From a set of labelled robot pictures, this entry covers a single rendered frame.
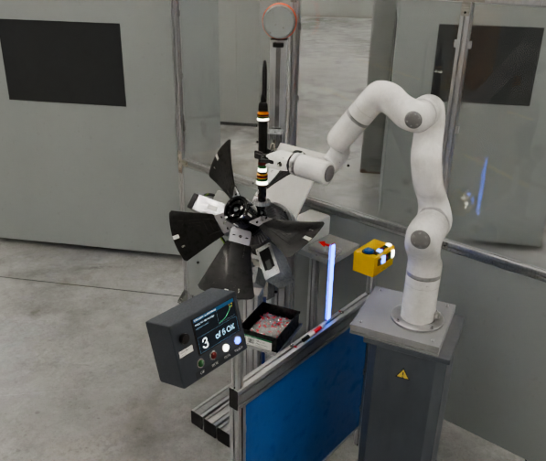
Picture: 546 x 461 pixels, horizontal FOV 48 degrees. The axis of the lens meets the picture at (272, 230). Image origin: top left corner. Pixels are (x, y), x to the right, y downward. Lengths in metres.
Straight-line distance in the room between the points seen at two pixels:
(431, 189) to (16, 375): 2.58
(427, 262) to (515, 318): 0.85
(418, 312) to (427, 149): 0.58
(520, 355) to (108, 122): 3.08
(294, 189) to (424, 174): 0.85
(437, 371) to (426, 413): 0.18
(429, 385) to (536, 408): 0.88
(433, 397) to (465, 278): 0.76
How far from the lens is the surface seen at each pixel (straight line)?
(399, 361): 2.27
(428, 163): 2.04
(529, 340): 2.91
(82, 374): 3.68
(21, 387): 3.69
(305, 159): 2.22
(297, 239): 2.33
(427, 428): 2.41
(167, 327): 1.69
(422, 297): 2.21
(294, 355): 2.27
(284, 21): 2.97
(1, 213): 5.26
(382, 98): 2.04
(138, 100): 4.42
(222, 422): 3.16
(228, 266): 2.46
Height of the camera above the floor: 2.17
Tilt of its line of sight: 24 degrees down
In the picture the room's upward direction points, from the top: 1 degrees clockwise
